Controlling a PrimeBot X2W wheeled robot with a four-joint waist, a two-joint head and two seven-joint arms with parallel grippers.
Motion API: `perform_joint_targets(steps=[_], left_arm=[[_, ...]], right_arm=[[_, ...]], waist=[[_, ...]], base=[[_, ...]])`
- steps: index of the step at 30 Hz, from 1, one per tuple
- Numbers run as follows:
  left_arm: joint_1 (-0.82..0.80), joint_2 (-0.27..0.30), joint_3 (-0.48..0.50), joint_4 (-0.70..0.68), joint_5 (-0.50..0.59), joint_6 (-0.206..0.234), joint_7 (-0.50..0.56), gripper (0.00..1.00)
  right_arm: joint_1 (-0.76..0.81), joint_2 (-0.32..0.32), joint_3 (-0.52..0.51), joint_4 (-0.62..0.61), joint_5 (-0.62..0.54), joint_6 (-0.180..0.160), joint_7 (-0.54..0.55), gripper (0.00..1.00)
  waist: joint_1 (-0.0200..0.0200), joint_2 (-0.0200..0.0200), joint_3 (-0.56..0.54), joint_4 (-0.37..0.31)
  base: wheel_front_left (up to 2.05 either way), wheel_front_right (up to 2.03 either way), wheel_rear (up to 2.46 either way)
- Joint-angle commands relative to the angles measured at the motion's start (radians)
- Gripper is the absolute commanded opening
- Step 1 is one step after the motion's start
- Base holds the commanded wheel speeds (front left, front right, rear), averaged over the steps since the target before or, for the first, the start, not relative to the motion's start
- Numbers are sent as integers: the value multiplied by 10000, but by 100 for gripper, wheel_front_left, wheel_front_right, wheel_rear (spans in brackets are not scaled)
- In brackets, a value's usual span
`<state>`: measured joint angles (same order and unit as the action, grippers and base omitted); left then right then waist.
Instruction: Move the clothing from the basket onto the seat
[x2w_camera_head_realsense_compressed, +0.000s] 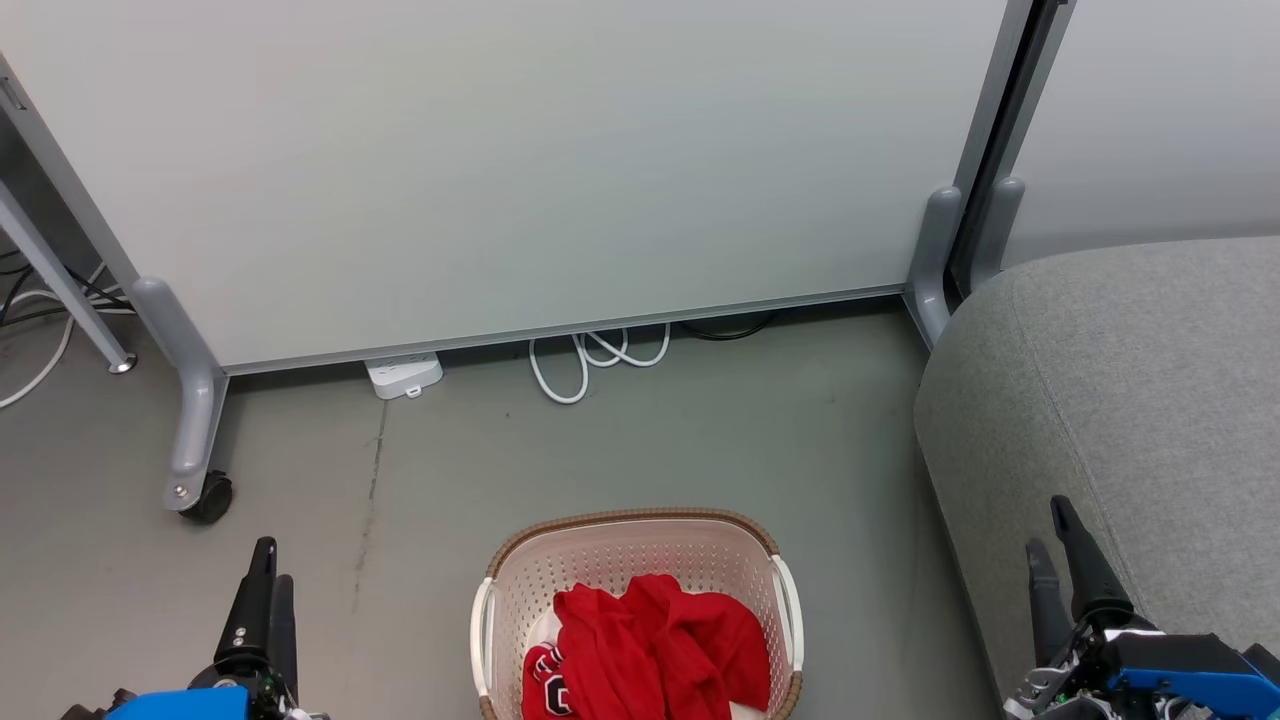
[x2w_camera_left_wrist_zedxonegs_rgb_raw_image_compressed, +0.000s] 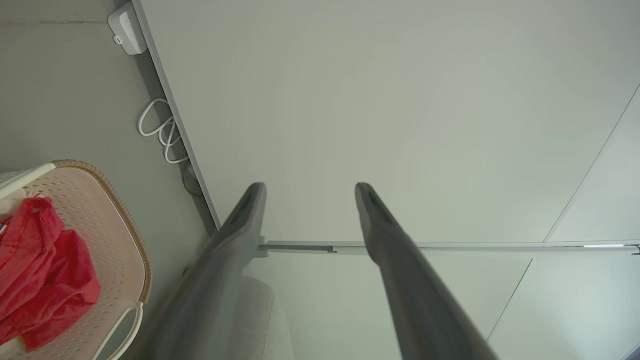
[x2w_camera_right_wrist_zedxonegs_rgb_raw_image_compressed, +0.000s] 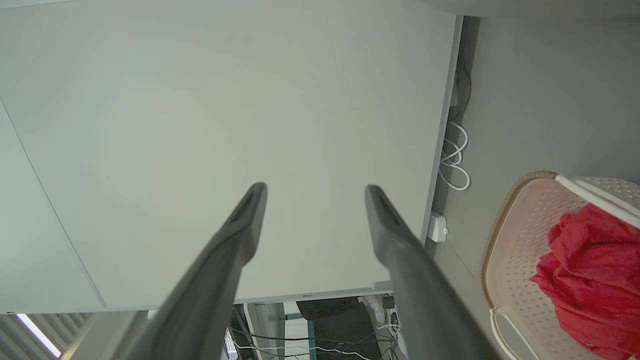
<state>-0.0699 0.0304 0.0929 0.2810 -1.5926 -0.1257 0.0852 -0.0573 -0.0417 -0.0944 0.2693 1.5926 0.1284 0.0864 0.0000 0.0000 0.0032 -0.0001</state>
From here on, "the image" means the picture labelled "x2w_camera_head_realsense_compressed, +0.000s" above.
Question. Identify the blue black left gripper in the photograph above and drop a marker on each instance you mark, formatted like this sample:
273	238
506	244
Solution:
180	705

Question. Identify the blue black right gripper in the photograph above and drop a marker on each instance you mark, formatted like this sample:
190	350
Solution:
1170	675

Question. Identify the large white partition panel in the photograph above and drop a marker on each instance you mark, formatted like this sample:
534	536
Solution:
520	160

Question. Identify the grey partition foot with caster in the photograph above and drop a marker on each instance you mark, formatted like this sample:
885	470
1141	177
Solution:
195	400

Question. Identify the white power strip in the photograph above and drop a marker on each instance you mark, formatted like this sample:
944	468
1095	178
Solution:
403	374

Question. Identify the grey metal table leg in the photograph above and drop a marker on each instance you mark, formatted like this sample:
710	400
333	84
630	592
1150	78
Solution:
60	280

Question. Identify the grey fabric sofa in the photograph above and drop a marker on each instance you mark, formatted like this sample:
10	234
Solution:
1130	400

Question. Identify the white plastic laundry basket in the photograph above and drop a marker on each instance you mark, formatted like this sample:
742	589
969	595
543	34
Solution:
600	560

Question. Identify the narrow white partition panel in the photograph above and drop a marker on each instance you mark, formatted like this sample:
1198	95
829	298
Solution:
1150	120

